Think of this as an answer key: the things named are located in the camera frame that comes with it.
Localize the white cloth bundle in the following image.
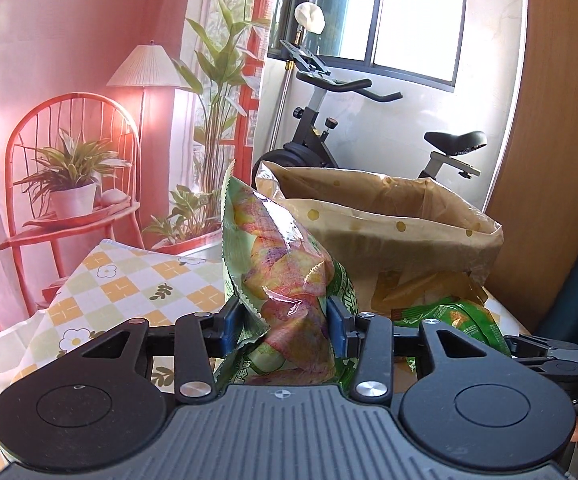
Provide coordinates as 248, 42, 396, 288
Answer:
294, 2, 326, 37

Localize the metal pole holder stand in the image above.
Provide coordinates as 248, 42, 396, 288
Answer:
269, 30, 329, 157

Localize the wooden board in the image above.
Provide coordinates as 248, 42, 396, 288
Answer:
484, 0, 578, 333

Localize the dark framed window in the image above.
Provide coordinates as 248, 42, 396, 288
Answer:
267, 0, 470, 93

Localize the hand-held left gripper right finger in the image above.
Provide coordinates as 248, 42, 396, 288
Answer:
326, 296, 512, 405

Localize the dotted translucent plastic liner bag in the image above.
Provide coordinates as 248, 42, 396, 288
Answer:
254, 161, 504, 312

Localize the checkered flower tablecloth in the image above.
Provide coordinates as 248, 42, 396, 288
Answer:
0, 238, 532, 413

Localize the green pink chip bag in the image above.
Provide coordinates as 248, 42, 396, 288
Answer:
212, 161, 361, 392

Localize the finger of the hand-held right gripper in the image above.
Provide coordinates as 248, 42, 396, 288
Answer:
503, 334, 572, 358
515, 354, 578, 397

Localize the black exercise bike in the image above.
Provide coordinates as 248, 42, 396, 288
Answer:
251, 71, 488, 182

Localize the printed pink room backdrop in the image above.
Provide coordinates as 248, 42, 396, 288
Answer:
0, 0, 273, 348

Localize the green snack packet orange picture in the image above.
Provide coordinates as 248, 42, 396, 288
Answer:
391, 297, 512, 372

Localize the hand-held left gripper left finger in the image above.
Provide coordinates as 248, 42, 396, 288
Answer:
82, 297, 244, 406

